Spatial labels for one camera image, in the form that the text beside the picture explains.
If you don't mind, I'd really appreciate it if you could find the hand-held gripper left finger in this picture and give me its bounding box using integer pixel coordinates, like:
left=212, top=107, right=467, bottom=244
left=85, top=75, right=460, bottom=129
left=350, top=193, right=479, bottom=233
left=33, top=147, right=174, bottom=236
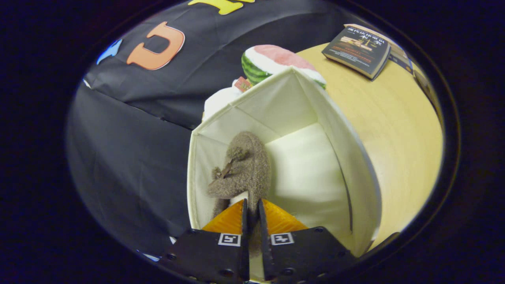
left=158, top=198, right=250, bottom=284

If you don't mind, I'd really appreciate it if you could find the brown fuzzy shoe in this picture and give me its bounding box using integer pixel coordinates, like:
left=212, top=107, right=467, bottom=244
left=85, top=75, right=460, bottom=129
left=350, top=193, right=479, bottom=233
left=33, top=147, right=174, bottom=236
left=206, top=131, right=272, bottom=257

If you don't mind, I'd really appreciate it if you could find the blue cover book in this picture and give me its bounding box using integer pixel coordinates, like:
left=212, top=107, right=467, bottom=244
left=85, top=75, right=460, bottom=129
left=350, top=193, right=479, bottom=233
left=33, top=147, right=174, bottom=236
left=389, top=53, right=415, bottom=75

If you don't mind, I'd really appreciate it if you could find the white plush toy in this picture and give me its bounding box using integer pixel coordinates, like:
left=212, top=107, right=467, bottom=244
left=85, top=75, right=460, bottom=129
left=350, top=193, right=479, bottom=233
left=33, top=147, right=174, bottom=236
left=203, top=77, right=253, bottom=121

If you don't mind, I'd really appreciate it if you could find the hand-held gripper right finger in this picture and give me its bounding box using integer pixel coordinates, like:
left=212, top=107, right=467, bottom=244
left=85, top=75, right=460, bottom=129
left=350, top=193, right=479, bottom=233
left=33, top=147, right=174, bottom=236
left=257, top=198, right=357, bottom=282

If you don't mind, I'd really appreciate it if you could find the black cover book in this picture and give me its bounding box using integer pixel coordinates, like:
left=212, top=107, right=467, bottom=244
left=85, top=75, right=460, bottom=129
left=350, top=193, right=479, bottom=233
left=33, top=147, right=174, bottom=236
left=322, top=26, right=391, bottom=80

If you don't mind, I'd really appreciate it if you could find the beige cover book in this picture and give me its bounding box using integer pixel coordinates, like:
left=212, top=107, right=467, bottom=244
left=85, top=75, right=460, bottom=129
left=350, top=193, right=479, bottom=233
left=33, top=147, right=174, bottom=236
left=344, top=24, right=411, bottom=60

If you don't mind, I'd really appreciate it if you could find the grey fabric storage box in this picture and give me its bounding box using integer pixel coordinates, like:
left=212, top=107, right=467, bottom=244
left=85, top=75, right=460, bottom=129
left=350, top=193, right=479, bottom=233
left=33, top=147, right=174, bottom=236
left=187, top=66, right=382, bottom=282

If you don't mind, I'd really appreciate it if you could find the watermelon slice plush toy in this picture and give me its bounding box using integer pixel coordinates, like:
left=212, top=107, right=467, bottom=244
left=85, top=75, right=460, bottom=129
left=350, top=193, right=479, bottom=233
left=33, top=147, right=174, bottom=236
left=241, top=44, right=327, bottom=89

